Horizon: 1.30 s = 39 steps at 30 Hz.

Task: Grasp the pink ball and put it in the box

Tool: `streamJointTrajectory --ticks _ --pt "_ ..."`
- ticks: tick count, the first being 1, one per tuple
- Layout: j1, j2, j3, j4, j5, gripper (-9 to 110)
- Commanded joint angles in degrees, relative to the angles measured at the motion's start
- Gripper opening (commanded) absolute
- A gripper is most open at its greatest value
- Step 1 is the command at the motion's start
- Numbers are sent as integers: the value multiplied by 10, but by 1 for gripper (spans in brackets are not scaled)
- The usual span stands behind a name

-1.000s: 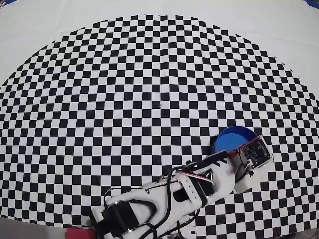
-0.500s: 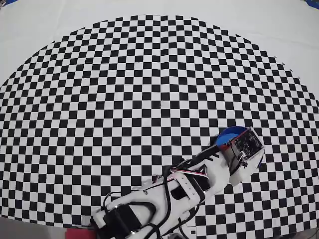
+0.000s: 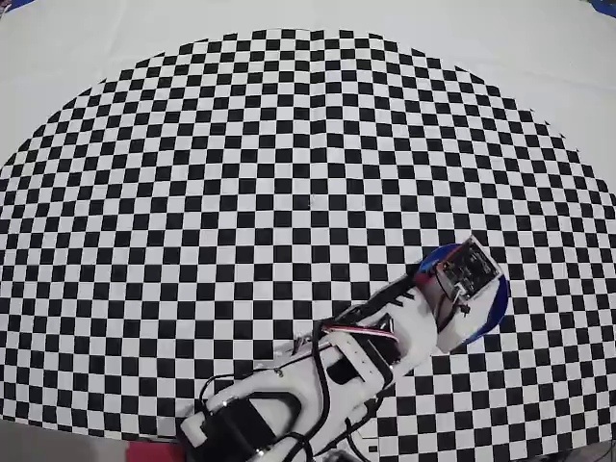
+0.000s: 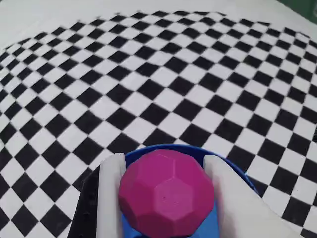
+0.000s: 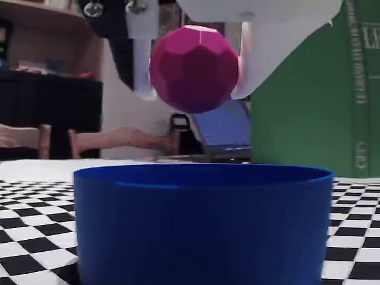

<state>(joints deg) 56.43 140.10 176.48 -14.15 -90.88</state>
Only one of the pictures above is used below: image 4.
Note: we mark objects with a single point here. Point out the blue round box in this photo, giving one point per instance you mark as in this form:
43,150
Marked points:
173,146

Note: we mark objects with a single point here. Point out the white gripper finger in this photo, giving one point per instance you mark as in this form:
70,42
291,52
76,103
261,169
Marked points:
109,198
237,210

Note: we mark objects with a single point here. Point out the pink faceted ball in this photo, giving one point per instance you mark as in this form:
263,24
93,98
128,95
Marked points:
166,193

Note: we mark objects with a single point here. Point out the black white checkerboard sheet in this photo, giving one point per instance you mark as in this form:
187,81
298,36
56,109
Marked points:
148,74

